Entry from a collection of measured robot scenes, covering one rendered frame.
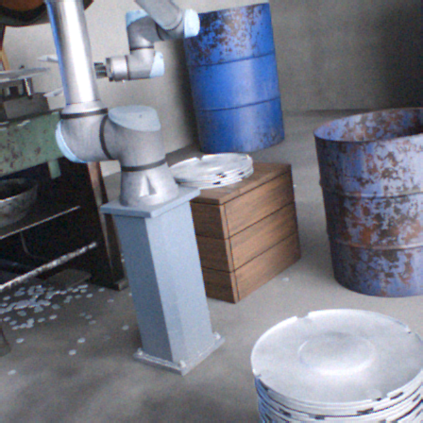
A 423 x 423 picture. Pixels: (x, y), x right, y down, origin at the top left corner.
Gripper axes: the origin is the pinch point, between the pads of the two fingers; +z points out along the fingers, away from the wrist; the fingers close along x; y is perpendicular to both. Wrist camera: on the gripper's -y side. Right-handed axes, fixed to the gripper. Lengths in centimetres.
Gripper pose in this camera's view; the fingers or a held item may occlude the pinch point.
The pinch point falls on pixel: (42, 76)
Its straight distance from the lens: 190.2
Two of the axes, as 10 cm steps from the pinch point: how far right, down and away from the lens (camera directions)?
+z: -9.8, 1.5, -1.4
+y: 1.8, 2.8, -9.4
